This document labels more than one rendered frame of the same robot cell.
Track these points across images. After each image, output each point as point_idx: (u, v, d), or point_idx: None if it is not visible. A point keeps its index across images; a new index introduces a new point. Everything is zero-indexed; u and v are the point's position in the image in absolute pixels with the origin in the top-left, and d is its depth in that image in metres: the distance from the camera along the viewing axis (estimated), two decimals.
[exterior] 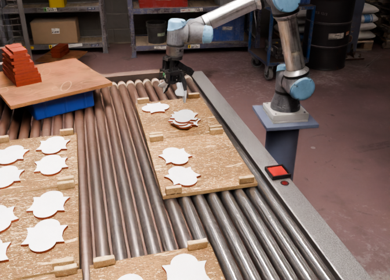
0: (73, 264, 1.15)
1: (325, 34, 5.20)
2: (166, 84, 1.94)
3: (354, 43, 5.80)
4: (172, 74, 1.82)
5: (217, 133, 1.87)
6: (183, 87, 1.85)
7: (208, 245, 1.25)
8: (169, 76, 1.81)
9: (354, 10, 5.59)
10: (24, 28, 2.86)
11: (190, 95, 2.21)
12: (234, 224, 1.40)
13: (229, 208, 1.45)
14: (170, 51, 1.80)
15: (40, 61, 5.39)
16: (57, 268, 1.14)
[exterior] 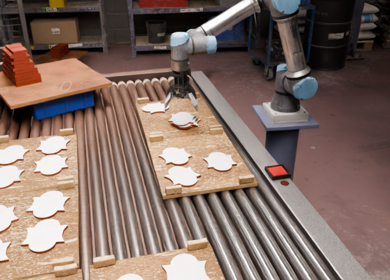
0: (73, 264, 1.15)
1: (325, 34, 5.20)
2: (169, 99, 1.90)
3: (354, 43, 5.80)
4: (187, 87, 1.82)
5: (217, 133, 1.87)
6: (194, 96, 1.88)
7: (208, 245, 1.25)
8: (186, 91, 1.81)
9: (354, 10, 5.59)
10: (24, 28, 2.86)
11: None
12: (234, 224, 1.40)
13: (229, 208, 1.45)
14: (181, 66, 1.78)
15: (40, 61, 5.39)
16: (57, 268, 1.14)
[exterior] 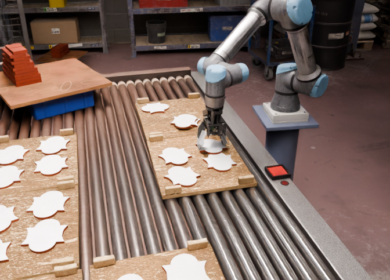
0: (73, 264, 1.15)
1: (325, 34, 5.20)
2: (202, 138, 1.71)
3: (354, 43, 5.80)
4: (224, 123, 1.65)
5: None
6: None
7: (208, 245, 1.25)
8: (225, 127, 1.64)
9: (354, 10, 5.59)
10: (24, 28, 2.86)
11: (190, 95, 2.21)
12: (234, 224, 1.40)
13: (229, 208, 1.45)
14: (220, 103, 1.60)
15: (40, 61, 5.39)
16: (57, 268, 1.14)
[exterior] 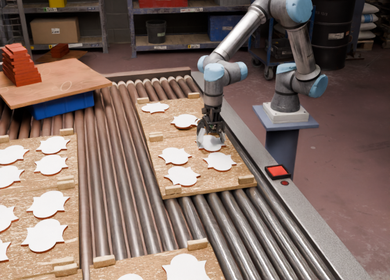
0: (73, 264, 1.15)
1: (325, 34, 5.20)
2: (201, 136, 1.74)
3: (354, 43, 5.80)
4: (223, 121, 1.68)
5: (217, 133, 1.87)
6: (223, 129, 1.76)
7: (208, 245, 1.25)
8: (224, 125, 1.67)
9: (354, 10, 5.59)
10: (24, 28, 2.86)
11: (190, 95, 2.21)
12: (234, 224, 1.40)
13: (229, 208, 1.45)
14: (219, 101, 1.63)
15: (40, 61, 5.39)
16: (57, 268, 1.14)
